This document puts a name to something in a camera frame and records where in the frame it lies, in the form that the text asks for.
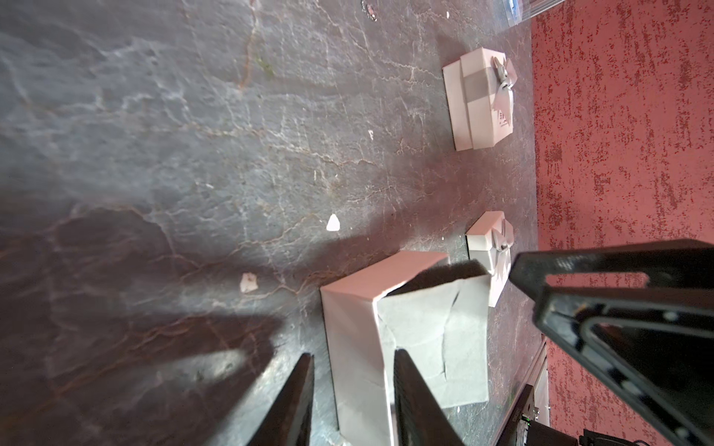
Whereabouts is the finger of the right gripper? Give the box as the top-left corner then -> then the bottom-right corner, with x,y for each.
509,239 -> 713,445

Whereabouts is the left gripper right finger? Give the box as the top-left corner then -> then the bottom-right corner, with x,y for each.
393,349 -> 464,446

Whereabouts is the white jewelry box base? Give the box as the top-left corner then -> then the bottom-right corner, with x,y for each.
321,251 -> 452,445

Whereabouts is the white jewelry box left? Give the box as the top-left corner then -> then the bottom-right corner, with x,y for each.
443,48 -> 518,152

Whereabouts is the clear plastic pencil case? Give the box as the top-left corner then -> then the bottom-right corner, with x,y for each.
501,0 -> 565,27

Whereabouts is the black foam necklace insert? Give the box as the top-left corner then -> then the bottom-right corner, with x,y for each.
377,261 -> 491,409

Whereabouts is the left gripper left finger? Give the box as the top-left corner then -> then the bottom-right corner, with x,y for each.
248,353 -> 314,446

